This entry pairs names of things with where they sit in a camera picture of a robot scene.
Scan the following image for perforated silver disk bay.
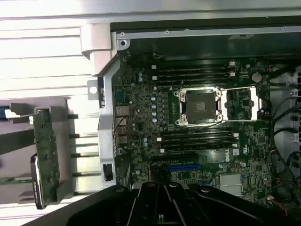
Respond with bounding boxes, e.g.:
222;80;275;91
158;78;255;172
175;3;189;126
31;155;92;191
269;65;301;144

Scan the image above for green motherboard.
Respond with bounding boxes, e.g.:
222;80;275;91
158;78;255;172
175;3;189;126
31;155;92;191
112;50;273;208

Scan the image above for black open PC case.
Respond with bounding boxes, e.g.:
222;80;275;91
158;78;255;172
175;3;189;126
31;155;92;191
79;22;301;212

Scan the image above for metal socket cover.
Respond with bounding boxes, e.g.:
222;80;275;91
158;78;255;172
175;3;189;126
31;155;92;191
220;86;263;122

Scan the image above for grey parts rack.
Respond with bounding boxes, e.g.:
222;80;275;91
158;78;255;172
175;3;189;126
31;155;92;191
0;96;71;214

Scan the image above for green RAM stick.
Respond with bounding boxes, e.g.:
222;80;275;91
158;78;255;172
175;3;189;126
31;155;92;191
0;177;32;186

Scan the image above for thin red wire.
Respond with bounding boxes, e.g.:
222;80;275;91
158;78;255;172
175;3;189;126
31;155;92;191
112;116;129;151

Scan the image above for silver chipset heat sink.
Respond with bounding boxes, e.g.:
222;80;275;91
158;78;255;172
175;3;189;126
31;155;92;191
220;174;244;197

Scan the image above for CPU socket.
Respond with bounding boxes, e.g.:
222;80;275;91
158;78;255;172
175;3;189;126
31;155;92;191
174;86;223;127

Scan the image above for long black expansion slot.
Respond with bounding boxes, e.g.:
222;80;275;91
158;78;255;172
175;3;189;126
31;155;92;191
152;154;198;163

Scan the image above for black wire bundle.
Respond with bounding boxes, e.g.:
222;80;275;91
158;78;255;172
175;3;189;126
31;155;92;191
270;98;301;205

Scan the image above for blue expansion slot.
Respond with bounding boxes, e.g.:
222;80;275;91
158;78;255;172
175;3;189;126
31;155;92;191
167;165;200;172

